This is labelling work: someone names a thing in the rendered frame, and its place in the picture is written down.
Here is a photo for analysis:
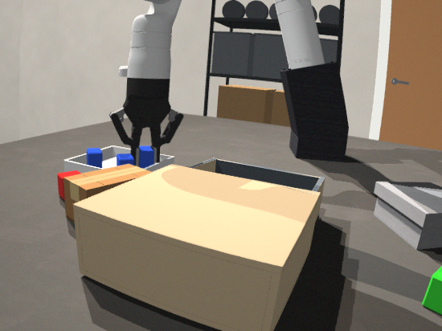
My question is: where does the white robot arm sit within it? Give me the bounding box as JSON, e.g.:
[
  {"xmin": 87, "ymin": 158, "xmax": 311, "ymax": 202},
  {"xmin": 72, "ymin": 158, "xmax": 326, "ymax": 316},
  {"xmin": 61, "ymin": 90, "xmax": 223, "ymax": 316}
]
[{"xmin": 119, "ymin": 0, "xmax": 325, "ymax": 79}]

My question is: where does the brown cardboard box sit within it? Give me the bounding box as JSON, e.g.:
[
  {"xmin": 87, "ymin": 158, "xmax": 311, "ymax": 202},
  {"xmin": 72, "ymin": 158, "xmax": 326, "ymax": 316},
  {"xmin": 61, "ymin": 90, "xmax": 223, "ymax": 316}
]
[{"xmin": 63, "ymin": 164, "xmax": 152, "ymax": 222}]

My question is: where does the red block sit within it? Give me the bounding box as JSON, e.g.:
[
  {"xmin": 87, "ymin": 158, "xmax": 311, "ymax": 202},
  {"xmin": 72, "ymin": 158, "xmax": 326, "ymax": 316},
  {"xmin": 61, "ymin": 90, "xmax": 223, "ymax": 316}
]
[{"xmin": 58, "ymin": 171, "xmax": 80, "ymax": 200}]

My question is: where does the green block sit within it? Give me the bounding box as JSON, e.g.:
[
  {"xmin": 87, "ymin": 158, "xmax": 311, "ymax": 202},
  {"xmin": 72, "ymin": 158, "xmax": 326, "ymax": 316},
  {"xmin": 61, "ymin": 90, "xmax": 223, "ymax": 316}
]
[{"xmin": 422, "ymin": 266, "xmax": 442, "ymax": 315}]

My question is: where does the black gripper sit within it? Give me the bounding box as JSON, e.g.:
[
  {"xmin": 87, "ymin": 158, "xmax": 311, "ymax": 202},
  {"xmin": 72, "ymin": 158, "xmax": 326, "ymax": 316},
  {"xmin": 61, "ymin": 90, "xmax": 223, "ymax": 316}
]
[{"xmin": 109, "ymin": 77, "xmax": 183, "ymax": 167}]

